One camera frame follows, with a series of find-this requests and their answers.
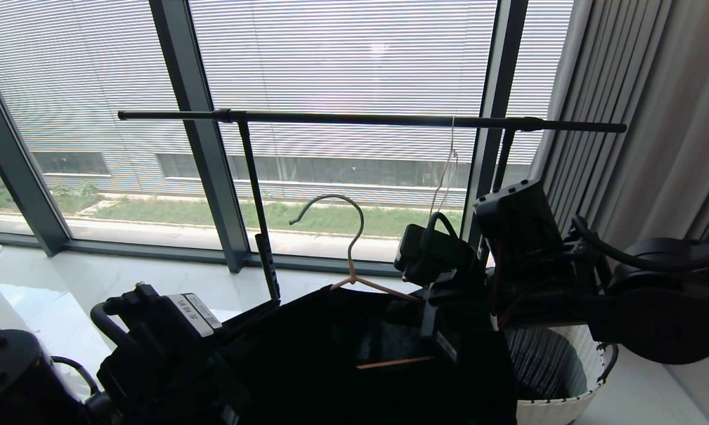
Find black clothes rack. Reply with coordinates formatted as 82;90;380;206
118;109;628;303

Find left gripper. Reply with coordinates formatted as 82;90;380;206
97;336;252;425

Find pink clothes hanger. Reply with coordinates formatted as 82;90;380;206
288;194;436;371
428;115;460;223

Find black garment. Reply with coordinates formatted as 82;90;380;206
221;286;518;425

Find window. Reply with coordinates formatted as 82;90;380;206
0;0;574;278

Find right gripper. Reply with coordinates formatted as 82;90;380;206
418;283;460;362

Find black cable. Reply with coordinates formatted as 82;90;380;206
571;214;709;273
90;302;122;350
50;356;101;395

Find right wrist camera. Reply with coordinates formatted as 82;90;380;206
394;223;479;287

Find white laundry basket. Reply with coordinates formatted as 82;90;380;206
505;325;619;425

